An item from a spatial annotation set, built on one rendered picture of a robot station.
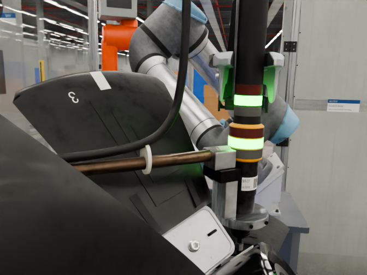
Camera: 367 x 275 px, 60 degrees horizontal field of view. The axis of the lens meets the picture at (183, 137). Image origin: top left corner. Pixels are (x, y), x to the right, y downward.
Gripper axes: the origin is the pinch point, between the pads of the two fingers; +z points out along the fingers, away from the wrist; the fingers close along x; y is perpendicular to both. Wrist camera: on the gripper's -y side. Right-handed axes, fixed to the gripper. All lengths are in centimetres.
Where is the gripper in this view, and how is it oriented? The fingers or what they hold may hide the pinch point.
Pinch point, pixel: (251, 55)
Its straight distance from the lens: 37.4
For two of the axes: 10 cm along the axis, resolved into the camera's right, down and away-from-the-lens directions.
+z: -1.2, 1.8, -9.8
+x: -9.9, -0.4, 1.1
